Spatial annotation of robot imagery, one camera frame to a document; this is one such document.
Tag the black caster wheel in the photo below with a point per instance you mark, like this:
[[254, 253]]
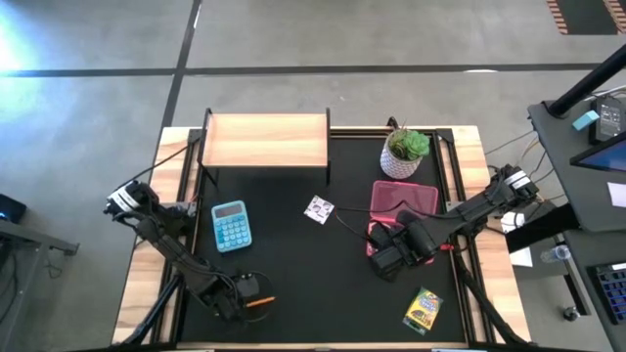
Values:
[[570, 313]]

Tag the clear water bottle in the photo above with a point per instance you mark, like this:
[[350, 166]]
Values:
[[555, 254]]

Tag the light blue block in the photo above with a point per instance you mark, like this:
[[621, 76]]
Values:
[[585, 120]]

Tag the black keyboard with blue keys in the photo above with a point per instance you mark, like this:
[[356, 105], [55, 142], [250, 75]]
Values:
[[613, 293]]

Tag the black side desk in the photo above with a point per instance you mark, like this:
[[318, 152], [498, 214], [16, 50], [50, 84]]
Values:
[[562, 161]]

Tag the white paper sheet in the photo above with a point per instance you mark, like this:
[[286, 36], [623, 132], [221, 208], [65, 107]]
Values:
[[617, 194], [522, 257]]

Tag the wooden shelf with black legs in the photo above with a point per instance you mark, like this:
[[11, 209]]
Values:
[[266, 139]]

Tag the grey side desk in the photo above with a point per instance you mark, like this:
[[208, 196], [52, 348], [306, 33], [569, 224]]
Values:
[[19, 234]]

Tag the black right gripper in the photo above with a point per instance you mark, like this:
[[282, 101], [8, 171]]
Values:
[[393, 251]]

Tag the small red clip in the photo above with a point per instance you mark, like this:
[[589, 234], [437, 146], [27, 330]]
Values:
[[445, 247]]

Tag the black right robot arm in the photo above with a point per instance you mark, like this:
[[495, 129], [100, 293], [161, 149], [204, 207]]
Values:
[[484, 205]]

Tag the white patterned sticker card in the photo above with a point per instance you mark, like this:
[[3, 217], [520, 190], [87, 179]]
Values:
[[319, 209]]

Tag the black round pole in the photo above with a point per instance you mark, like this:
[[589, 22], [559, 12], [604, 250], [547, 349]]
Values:
[[587, 83]]

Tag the light blue calculator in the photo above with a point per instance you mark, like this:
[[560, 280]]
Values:
[[232, 226]]

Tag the dark table mat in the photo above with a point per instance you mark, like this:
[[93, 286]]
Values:
[[318, 293]]

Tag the orange pencil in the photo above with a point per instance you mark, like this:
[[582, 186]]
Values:
[[261, 301]]

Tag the black power adapter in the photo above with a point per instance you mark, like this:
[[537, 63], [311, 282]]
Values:
[[606, 117]]

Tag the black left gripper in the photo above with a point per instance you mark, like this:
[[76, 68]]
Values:
[[227, 303]]

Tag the succulent in white patterned pot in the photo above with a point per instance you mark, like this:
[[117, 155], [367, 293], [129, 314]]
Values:
[[403, 151]]

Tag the black box device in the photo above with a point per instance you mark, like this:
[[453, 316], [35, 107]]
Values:
[[10, 207]]

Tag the transparent pink pencil case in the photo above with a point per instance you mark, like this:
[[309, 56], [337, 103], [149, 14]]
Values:
[[403, 198]]

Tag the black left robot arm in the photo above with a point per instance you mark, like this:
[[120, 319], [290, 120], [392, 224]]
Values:
[[166, 244]]

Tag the laptop screen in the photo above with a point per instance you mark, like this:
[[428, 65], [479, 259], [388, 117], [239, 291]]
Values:
[[604, 156]]

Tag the green yellow crayon box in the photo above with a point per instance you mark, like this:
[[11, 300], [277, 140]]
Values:
[[423, 312]]

